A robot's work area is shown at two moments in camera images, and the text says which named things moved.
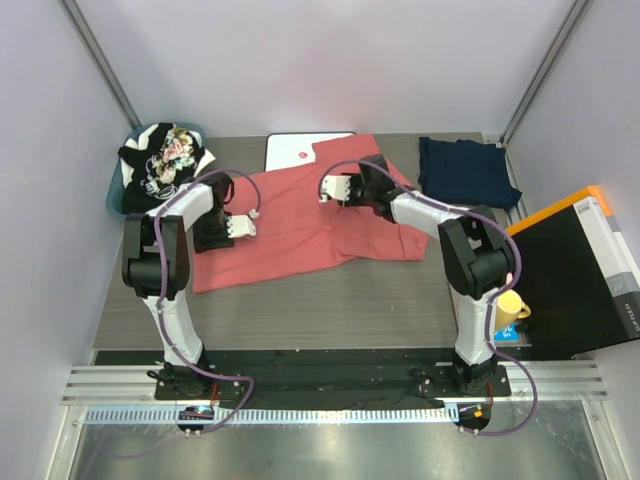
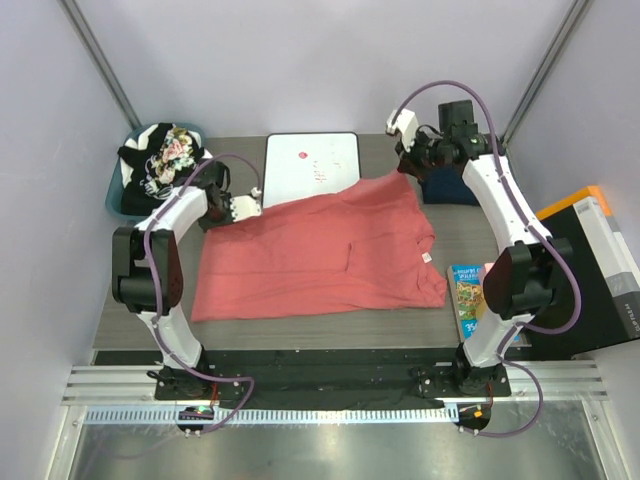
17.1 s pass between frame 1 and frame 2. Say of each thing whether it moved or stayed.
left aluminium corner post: stayed
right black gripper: moved
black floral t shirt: stayed
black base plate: stayed
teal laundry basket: stayed
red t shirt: moved
